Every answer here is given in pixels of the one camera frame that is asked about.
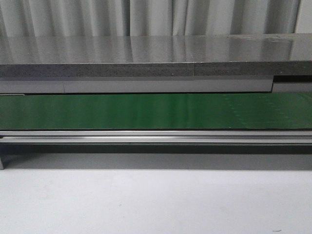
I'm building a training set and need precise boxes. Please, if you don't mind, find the green conveyor belt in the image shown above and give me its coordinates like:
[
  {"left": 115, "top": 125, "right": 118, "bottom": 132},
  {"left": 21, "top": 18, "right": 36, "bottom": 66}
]
[{"left": 0, "top": 93, "right": 312, "bottom": 130}]

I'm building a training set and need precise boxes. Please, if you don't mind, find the grey panel under countertop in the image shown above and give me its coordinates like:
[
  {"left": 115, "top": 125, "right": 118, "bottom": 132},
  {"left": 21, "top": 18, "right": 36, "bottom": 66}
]
[{"left": 0, "top": 75, "right": 312, "bottom": 94}]

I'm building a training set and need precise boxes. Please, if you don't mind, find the grey stone countertop slab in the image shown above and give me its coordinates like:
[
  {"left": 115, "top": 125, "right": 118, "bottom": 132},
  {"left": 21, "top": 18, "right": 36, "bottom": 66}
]
[{"left": 0, "top": 34, "right": 312, "bottom": 78}]

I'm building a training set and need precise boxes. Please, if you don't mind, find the grey curtain backdrop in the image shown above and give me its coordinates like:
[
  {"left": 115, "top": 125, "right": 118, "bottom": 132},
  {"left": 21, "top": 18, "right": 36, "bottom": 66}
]
[{"left": 0, "top": 0, "right": 312, "bottom": 37}]

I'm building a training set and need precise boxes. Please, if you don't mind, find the aluminium conveyor frame rail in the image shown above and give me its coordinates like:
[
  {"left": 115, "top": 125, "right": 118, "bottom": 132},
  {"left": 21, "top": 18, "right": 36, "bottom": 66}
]
[{"left": 0, "top": 130, "right": 312, "bottom": 171}]

